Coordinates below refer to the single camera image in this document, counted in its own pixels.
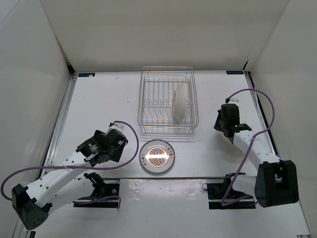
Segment orange patterned round plate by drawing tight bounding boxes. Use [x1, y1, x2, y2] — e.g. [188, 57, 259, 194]
[139, 139, 176, 175]

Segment white ribbed plate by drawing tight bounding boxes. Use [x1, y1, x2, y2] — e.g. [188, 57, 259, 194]
[172, 83, 187, 124]

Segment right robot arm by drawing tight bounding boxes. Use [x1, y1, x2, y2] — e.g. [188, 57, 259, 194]
[214, 104, 299, 208]

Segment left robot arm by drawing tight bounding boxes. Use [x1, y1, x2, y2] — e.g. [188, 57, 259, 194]
[12, 123, 127, 231]

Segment right blue table label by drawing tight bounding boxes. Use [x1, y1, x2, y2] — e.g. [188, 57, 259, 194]
[226, 70, 244, 75]

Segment blue table label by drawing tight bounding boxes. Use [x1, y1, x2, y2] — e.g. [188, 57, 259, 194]
[226, 70, 244, 75]
[78, 73, 95, 77]

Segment left blue table label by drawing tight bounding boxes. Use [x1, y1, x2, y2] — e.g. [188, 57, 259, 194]
[78, 73, 95, 77]

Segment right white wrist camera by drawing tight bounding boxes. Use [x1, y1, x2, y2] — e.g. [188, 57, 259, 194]
[225, 98, 239, 104]

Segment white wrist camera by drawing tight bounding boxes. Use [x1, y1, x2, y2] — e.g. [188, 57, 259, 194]
[106, 122, 124, 133]
[225, 98, 239, 104]

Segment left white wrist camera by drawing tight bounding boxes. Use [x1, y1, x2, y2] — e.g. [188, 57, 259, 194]
[106, 122, 124, 133]

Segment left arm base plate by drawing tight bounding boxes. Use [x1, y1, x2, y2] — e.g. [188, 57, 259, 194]
[73, 179, 120, 209]

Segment metal wire dish rack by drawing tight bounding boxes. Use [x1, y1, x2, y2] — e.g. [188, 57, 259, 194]
[137, 66, 199, 134]

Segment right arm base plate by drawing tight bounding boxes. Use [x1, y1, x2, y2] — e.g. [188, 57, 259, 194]
[202, 183, 256, 210]

